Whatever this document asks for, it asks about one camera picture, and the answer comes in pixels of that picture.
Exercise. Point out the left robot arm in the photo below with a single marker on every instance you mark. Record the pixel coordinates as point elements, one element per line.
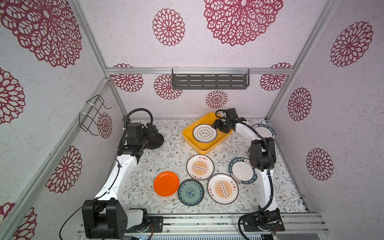
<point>104,217</point>

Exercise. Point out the teal patterned plate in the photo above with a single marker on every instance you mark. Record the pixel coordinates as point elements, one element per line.
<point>191,192</point>

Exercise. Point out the black wire rack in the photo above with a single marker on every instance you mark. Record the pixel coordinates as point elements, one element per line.
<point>89,117</point>

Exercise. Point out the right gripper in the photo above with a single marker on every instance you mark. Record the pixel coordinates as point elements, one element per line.
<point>217,125</point>

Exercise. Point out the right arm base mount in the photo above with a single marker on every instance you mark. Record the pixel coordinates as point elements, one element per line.
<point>267,221</point>

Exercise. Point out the aluminium front rail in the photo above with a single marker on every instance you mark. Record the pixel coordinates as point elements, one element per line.
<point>226,226</point>

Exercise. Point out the sunburst plate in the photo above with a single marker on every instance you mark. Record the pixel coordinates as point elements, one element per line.
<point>200,167</point>
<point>223,189</point>

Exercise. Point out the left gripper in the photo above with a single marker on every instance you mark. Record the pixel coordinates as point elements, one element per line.
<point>149,133</point>

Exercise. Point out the yellow plastic bin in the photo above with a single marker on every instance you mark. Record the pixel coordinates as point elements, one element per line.
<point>202,148</point>

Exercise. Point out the orange plate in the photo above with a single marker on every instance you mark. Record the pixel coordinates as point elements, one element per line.
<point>166,184</point>

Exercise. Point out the white plate clover emblem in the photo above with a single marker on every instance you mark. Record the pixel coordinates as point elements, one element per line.
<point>204,133</point>

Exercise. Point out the grey wall shelf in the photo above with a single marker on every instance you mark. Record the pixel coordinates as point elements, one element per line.
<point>211,81</point>

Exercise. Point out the small black plate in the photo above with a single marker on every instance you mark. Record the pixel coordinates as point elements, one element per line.
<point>156,142</point>

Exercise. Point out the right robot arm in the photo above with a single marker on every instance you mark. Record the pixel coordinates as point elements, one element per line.
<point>262,154</point>

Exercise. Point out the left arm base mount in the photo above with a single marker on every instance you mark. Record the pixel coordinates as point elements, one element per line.
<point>153,224</point>

